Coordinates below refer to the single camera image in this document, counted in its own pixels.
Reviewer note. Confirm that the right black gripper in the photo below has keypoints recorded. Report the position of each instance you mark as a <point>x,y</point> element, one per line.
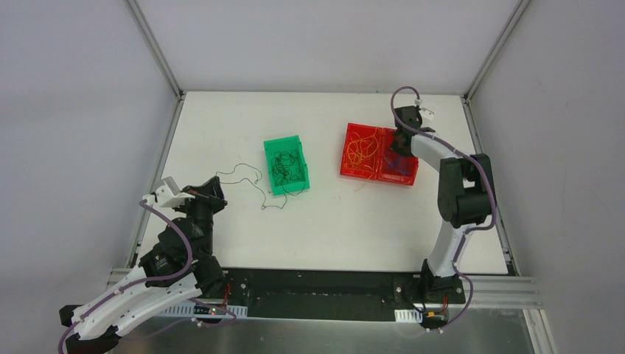
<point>402,139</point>

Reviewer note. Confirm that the green plastic bin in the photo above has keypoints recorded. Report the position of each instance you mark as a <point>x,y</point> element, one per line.
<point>287,167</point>

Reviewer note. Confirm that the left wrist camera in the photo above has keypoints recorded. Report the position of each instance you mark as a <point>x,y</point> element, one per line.
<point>166,194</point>

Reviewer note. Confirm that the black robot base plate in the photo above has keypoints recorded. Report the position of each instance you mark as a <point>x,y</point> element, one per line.
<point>366,296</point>

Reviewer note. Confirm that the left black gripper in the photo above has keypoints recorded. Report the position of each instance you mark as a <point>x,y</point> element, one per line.
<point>205,196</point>

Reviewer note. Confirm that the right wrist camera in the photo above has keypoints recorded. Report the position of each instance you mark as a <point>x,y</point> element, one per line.
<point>425,113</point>

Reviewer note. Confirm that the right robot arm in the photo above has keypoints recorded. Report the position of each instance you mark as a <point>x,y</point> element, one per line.
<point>465,200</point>

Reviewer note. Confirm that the red double plastic bin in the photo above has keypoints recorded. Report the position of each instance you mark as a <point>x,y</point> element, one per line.
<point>367,155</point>

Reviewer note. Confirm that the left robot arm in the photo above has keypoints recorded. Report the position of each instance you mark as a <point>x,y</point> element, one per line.
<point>179,267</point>

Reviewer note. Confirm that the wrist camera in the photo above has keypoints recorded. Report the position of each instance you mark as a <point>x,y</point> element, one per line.
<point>166,194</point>
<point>425,113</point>

